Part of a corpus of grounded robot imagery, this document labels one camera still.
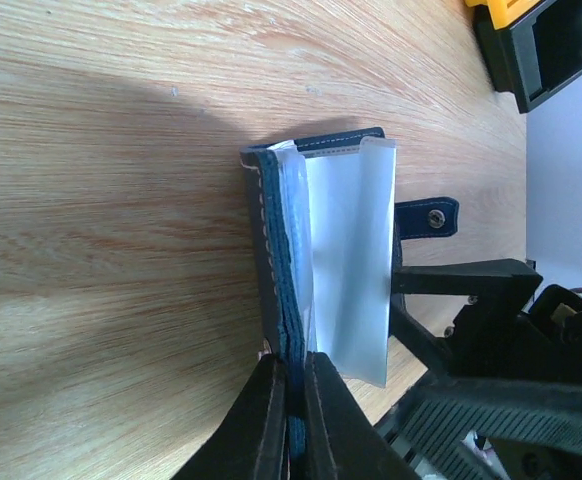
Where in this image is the yellow middle card bin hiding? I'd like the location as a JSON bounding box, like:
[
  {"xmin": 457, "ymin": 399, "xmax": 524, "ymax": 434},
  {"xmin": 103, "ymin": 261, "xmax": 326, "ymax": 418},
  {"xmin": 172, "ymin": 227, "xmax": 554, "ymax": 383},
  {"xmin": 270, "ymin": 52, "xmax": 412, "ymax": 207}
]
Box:
[{"xmin": 464, "ymin": 0, "xmax": 541, "ymax": 30}]

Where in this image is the black right card bin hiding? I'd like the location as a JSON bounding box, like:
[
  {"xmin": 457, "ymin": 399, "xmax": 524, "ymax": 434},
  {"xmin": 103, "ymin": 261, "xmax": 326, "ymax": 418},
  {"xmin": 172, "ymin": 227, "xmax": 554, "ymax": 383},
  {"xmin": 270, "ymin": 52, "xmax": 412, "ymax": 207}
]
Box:
[{"xmin": 473, "ymin": 0, "xmax": 582, "ymax": 114}]

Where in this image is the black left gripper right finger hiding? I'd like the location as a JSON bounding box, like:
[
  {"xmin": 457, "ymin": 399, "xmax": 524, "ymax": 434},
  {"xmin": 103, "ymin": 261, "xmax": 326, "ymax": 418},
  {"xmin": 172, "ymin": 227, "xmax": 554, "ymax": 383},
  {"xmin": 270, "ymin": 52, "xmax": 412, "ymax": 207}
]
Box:
[{"xmin": 304, "ymin": 352, "xmax": 411, "ymax": 479}]

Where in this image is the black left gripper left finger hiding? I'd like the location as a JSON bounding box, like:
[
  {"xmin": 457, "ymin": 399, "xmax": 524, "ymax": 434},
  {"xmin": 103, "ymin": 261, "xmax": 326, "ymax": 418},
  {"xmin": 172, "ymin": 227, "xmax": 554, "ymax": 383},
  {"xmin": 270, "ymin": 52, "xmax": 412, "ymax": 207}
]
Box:
[{"xmin": 173, "ymin": 354, "xmax": 289, "ymax": 479}]

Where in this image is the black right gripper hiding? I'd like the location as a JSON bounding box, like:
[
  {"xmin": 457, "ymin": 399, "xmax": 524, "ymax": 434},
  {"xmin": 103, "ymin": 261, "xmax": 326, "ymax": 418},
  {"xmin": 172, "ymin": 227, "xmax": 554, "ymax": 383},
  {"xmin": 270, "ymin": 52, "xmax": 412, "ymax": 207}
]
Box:
[{"xmin": 377, "ymin": 259, "xmax": 582, "ymax": 479}]

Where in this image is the blue leather card holder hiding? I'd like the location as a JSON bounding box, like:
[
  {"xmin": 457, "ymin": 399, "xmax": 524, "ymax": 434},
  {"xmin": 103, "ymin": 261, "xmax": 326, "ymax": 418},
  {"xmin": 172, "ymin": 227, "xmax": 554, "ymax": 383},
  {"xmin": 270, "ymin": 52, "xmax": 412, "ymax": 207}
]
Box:
[{"xmin": 240, "ymin": 127, "xmax": 460, "ymax": 479}]

